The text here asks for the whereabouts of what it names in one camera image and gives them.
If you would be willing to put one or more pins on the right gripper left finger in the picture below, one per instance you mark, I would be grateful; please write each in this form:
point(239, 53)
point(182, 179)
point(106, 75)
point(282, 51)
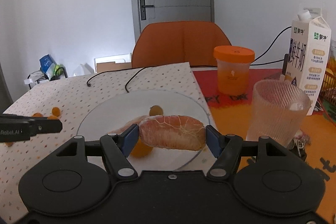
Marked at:
point(80, 174)

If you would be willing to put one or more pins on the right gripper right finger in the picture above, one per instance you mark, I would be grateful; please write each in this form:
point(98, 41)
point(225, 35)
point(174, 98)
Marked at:
point(265, 175)

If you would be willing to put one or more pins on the medium orange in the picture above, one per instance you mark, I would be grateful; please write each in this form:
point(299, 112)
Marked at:
point(39, 115)

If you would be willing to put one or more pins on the small mandarin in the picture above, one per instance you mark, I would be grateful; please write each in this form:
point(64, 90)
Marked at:
point(52, 117)
point(56, 111)

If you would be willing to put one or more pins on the large orange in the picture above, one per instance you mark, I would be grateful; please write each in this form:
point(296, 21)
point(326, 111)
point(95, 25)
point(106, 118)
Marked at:
point(141, 150)

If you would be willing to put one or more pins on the peeled pomelo segment front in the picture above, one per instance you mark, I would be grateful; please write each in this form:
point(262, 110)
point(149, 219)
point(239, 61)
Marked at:
point(136, 120)

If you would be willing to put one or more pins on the peeled pomelo segment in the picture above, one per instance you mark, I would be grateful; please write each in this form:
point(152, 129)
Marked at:
point(173, 132)
point(136, 120)

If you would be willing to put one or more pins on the peeled pomelo segment back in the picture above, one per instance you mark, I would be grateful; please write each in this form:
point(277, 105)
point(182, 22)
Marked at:
point(173, 132)

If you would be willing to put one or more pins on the floral white tablecloth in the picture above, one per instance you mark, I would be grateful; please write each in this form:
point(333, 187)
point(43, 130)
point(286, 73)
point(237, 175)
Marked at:
point(76, 96)

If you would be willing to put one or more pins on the white ceramic bowl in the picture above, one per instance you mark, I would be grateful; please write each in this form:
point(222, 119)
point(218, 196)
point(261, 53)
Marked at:
point(126, 109)

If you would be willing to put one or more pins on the ribbed clear glass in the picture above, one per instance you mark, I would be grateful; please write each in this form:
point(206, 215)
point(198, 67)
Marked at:
point(278, 109)

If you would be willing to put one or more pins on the blue white bag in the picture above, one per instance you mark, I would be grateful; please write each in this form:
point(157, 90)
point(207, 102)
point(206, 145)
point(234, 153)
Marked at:
point(48, 66)

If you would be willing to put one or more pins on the black metal shelf rack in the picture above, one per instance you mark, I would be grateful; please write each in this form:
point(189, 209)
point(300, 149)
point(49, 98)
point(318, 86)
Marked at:
point(58, 73)

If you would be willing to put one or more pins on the orange red table mat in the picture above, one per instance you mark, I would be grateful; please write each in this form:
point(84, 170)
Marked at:
point(232, 115)

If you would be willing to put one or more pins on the clear plastic bag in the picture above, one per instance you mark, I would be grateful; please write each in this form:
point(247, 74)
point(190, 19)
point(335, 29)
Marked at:
point(83, 70)

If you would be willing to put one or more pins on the cardboard sheet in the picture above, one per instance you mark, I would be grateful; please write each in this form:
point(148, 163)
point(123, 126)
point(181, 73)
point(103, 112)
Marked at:
point(112, 66)

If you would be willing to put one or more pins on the orange lidded cup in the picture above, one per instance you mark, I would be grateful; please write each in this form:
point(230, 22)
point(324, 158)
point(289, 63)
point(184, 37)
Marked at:
point(233, 64)

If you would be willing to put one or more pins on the black power adapter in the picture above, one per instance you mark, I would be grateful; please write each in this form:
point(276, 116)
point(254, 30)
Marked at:
point(285, 63)

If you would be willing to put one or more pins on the white framed board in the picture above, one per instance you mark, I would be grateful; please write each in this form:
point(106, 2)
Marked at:
point(124, 58)

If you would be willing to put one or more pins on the white milk carton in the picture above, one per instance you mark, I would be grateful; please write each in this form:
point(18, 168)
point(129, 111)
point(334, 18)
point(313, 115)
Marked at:
point(309, 51)

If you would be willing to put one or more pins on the orange chair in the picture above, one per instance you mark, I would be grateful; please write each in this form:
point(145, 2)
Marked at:
point(178, 42)

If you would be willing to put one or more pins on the black door handle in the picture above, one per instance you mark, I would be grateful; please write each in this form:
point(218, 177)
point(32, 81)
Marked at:
point(143, 7)

